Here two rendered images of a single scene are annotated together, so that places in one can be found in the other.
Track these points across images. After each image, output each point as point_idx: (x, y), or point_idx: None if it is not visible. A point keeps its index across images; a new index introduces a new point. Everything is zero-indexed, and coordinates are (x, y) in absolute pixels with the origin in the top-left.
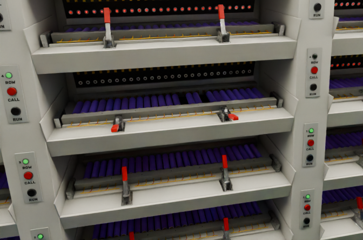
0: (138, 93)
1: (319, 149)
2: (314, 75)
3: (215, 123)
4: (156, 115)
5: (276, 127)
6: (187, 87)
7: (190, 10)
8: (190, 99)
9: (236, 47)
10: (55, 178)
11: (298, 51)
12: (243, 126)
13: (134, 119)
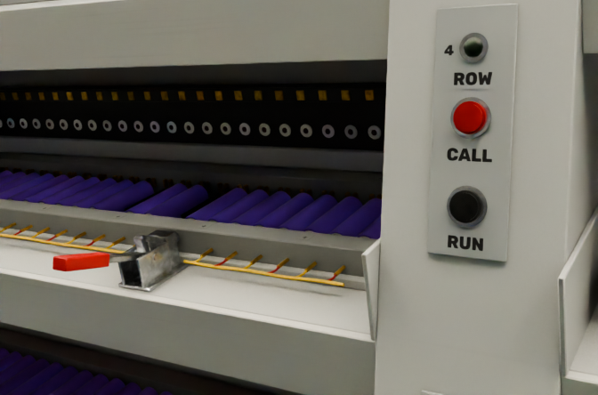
0: (77, 168)
1: None
2: (471, 145)
3: (99, 285)
4: (18, 229)
5: (308, 371)
6: (203, 167)
7: None
8: (145, 200)
9: (166, 8)
10: None
11: (394, 21)
12: (180, 324)
13: None
